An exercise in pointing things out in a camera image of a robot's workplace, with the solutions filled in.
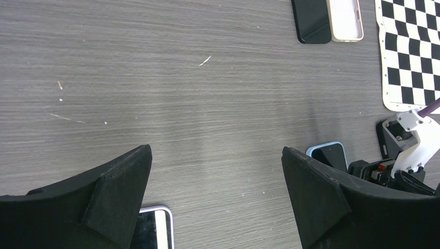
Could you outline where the black smartphone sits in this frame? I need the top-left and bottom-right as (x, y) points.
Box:
(291, 0), (332, 44)

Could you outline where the checkerboard calibration mat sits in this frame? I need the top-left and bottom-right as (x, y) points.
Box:
(375, 0), (439, 112)

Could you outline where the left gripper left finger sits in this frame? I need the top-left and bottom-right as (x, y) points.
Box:
(1, 145), (152, 248)

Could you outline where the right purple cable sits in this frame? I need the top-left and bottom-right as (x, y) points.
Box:
(418, 98), (440, 119)

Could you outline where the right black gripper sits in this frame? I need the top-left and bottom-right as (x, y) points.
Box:
(348, 159), (439, 196)

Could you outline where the phone in light-blue case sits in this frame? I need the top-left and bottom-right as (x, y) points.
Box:
(306, 142), (348, 172)

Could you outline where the phone in black case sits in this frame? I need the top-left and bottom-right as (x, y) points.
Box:
(375, 119), (395, 160)

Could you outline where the beige phone case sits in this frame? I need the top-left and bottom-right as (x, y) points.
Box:
(326, 0), (364, 43)

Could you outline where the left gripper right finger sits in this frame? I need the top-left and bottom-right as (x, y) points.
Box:
(281, 147), (439, 248)

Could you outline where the phone in lilac case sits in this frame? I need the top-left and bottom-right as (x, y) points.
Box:
(130, 205), (175, 249)

